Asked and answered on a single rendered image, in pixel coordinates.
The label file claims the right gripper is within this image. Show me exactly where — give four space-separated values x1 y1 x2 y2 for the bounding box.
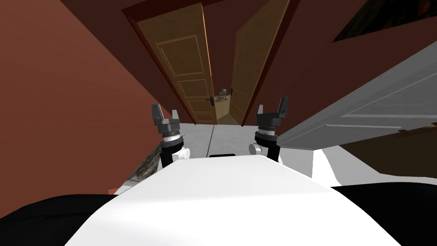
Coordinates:
256 97 290 128

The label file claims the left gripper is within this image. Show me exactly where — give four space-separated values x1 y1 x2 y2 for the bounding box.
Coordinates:
151 104 181 127

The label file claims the brown panelled door leaf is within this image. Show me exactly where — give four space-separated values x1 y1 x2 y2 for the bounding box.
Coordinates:
229 0 291 126
136 3 218 126

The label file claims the grey patterned rug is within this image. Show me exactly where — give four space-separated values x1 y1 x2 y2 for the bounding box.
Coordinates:
127 145 163 182

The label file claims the grey panelled door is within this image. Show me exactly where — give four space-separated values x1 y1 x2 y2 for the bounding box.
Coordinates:
278 41 437 151

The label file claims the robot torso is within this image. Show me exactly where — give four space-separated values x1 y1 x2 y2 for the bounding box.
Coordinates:
64 153 402 246

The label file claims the dark picture on wall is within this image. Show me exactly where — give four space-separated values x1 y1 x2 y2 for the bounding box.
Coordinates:
332 0 437 43

